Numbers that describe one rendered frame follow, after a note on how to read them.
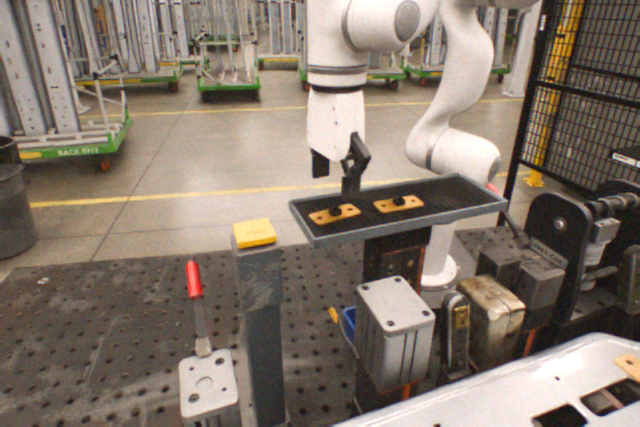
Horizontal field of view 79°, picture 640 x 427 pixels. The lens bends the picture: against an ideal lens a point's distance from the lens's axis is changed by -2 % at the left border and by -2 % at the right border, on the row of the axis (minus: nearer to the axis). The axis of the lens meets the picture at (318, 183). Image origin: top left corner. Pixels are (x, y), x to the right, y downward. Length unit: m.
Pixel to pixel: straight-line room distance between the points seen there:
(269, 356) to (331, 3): 0.59
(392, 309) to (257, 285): 0.22
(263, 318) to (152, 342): 0.50
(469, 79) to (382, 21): 0.48
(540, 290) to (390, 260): 0.25
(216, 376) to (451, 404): 0.31
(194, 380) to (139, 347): 0.60
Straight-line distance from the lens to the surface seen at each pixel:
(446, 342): 0.64
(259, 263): 0.63
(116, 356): 1.16
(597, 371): 0.75
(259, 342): 0.74
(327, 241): 0.60
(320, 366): 1.03
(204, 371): 0.57
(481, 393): 0.65
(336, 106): 0.55
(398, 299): 0.58
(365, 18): 0.50
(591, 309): 0.92
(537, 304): 0.78
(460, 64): 0.93
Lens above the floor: 1.49
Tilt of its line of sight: 25 degrees down
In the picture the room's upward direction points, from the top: straight up
